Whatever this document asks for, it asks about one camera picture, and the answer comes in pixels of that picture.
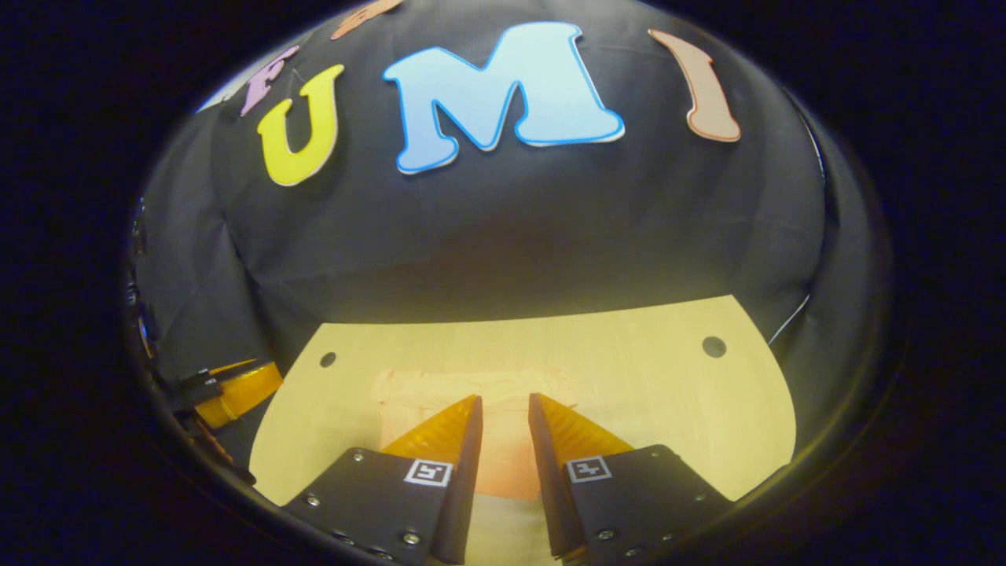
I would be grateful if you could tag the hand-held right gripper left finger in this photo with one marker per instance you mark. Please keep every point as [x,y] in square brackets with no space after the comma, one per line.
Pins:
[464,472]

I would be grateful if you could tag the orange T-shirt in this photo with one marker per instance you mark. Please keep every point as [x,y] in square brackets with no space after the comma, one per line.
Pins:
[507,440]

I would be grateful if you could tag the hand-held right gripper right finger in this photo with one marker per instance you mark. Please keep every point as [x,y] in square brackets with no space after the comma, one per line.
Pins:
[550,472]

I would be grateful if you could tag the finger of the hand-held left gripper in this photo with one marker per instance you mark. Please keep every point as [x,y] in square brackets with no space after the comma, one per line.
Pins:
[244,397]

